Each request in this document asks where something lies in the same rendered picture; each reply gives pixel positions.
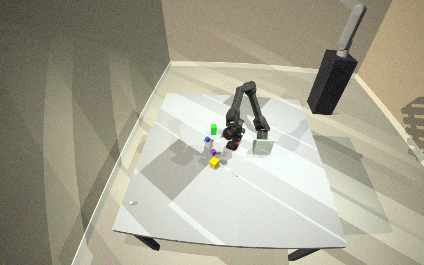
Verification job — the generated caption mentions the yellow block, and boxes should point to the yellow block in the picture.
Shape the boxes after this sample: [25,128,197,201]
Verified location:
[209,157,219,169]

